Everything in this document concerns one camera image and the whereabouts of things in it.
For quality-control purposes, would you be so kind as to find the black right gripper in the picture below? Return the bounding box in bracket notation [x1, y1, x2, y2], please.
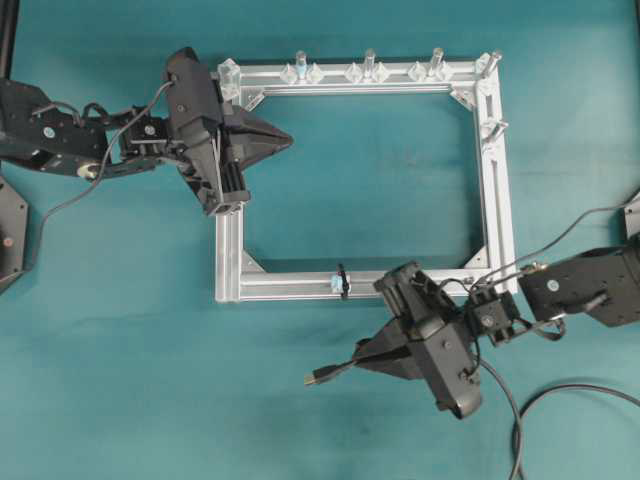
[353, 261, 473, 380]

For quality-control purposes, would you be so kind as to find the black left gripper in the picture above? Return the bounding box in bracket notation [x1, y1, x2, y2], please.
[169, 102, 292, 217]

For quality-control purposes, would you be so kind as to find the black USB cable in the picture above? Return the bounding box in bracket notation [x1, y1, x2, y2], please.
[303, 357, 640, 480]

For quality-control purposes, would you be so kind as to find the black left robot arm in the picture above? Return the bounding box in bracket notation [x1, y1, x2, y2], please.
[1, 78, 294, 216]

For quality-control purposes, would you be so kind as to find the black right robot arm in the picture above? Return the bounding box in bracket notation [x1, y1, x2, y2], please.
[352, 243, 639, 382]

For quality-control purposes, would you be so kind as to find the black zip tie loop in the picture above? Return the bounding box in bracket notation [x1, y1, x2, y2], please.
[336, 263, 350, 300]

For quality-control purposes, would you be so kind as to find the clear acrylic corner block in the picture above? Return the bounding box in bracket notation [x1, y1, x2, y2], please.
[217, 58, 241, 101]

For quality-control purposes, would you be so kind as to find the clear peg with blue band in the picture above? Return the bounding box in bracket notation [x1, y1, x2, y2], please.
[280, 50, 325, 85]

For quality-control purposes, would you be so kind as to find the blue tape piece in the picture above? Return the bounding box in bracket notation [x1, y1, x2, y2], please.
[330, 274, 351, 295]

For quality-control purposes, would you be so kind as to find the clear acrylic peg centre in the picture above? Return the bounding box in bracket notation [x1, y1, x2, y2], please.
[344, 49, 390, 84]

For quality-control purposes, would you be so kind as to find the clear acrylic peg right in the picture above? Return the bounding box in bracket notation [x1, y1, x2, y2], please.
[407, 47, 453, 82]

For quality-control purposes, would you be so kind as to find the clear acrylic side peg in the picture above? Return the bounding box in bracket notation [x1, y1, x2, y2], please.
[480, 118, 509, 145]

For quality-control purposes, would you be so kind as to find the clear acrylic corner peg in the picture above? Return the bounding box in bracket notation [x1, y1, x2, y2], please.
[475, 50, 503, 79]

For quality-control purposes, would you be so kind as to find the silver aluminium extrusion frame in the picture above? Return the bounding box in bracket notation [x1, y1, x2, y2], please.
[215, 56, 517, 303]

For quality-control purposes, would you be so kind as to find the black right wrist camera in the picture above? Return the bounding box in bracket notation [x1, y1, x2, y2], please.
[407, 315, 482, 420]

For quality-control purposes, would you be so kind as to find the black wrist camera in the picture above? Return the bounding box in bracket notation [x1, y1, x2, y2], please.
[407, 315, 482, 420]
[165, 47, 223, 147]

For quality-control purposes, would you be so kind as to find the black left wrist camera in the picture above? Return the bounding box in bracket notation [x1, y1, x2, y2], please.
[165, 47, 223, 147]

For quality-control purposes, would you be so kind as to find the grey left camera cable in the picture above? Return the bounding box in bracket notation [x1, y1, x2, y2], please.
[0, 79, 176, 286]

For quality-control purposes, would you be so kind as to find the grey camera cable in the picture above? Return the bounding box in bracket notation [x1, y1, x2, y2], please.
[0, 79, 176, 286]
[469, 202, 631, 291]

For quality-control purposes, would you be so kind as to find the grey right camera cable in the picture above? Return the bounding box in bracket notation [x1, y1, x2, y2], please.
[469, 202, 631, 291]

